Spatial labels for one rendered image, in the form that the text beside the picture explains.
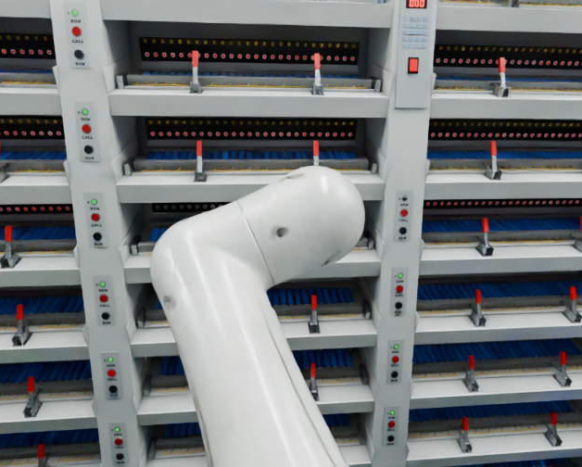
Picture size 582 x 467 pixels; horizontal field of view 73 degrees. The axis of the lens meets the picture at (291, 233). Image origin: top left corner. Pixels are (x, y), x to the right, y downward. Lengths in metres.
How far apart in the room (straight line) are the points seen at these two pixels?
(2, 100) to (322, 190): 0.79
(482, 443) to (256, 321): 1.11
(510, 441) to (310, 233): 1.14
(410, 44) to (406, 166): 0.26
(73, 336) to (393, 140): 0.89
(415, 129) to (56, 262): 0.88
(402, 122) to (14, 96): 0.83
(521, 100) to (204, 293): 0.90
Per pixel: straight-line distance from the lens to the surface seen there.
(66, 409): 1.22
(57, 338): 1.13
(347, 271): 0.98
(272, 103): 0.91
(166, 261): 0.39
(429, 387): 1.21
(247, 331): 0.34
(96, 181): 0.96
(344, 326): 1.05
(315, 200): 0.38
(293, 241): 0.38
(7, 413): 1.27
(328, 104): 0.92
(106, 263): 0.99
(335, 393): 1.14
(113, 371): 1.09
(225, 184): 0.90
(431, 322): 1.12
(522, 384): 1.33
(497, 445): 1.40
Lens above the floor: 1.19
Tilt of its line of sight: 12 degrees down
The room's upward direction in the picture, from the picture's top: straight up
